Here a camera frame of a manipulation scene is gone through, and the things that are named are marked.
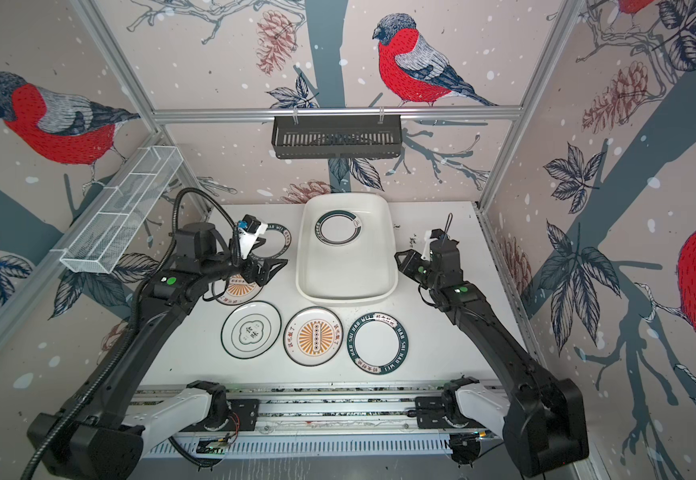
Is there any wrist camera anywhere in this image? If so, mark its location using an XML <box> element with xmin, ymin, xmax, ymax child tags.
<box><xmin>421</xmin><ymin>229</ymin><xmax>438</xmax><ymax>261</ymax></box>
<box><xmin>236</xmin><ymin>214</ymin><xmax>268</xmax><ymax>260</ymax></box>

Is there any green rim plate far left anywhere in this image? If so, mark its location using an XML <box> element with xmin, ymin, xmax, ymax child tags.
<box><xmin>257</xmin><ymin>223</ymin><xmax>292</xmax><ymax>259</ymax></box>

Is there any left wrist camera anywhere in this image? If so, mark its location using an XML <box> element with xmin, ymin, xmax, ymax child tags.
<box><xmin>236</xmin><ymin>214</ymin><xmax>268</xmax><ymax>260</ymax></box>

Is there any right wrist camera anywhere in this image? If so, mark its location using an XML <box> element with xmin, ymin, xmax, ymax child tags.
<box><xmin>421</xmin><ymin>229</ymin><xmax>438</xmax><ymax>261</ymax></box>

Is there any aluminium mounting rail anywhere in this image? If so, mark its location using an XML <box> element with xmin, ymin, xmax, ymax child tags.
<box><xmin>137</xmin><ymin>383</ymin><xmax>583</xmax><ymax>436</ymax></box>

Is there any white plastic bin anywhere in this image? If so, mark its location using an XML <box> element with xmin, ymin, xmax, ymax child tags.
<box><xmin>295</xmin><ymin>193</ymin><xmax>398</xmax><ymax>306</ymax></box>

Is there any orange sunburst plate left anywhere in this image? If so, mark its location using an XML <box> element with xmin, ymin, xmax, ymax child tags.
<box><xmin>212</xmin><ymin>275</ymin><xmax>262</xmax><ymax>306</ymax></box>

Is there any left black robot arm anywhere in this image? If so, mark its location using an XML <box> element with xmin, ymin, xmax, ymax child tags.
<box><xmin>21</xmin><ymin>215</ymin><xmax>287</xmax><ymax>479</ymax></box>

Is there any black wire wall shelf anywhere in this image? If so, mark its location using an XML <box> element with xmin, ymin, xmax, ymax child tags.
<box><xmin>271</xmin><ymin>115</ymin><xmax>403</xmax><ymax>160</ymax></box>

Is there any orange sunburst plate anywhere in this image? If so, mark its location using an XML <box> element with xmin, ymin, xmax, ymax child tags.
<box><xmin>212</xmin><ymin>275</ymin><xmax>262</xmax><ymax>306</ymax></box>
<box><xmin>282</xmin><ymin>306</ymin><xmax>344</xmax><ymax>367</ymax></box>

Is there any green rim hao wei plate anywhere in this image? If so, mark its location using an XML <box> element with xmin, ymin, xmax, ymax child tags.
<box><xmin>346</xmin><ymin>312</ymin><xmax>409</xmax><ymax>375</ymax></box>

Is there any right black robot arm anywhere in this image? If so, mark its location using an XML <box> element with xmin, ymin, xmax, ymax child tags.
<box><xmin>394</xmin><ymin>229</ymin><xmax>590</xmax><ymax>477</ymax></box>

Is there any orange sunburst plate centre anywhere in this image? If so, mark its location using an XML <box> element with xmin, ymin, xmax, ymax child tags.
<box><xmin>282</xmin><ymin>306</ymin><xmax>344</xmax><ymax>367</ymax></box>

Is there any white mesh wall basket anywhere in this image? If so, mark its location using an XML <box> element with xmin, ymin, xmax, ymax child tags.
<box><xmin>60</xmin><ymin>145</ymin><xmax>183</xmax><ymax>274</ymax></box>

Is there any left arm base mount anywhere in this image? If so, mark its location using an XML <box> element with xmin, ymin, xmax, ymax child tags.
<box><xmin>181</xmin><ymin>399</ymin><xmax>260</xmax><ymax>433</ymax></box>

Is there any white clover plate black rim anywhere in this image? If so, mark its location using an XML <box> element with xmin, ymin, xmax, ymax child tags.
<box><xmin>220</xmin><ymin>301</ymin><xmax>282</xmax><ymax>360</ymax></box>

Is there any green red rim plate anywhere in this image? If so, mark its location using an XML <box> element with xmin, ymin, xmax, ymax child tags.
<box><xmin>314</xmin><ymin>210</ymin><xmax>362</xmax><ymax>246</ymax></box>

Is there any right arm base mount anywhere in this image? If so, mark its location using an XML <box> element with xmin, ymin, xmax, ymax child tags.
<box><xmin>411</xmin><ymin>396</ymin><xmax>466</xmax><ymax>430</ymax></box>

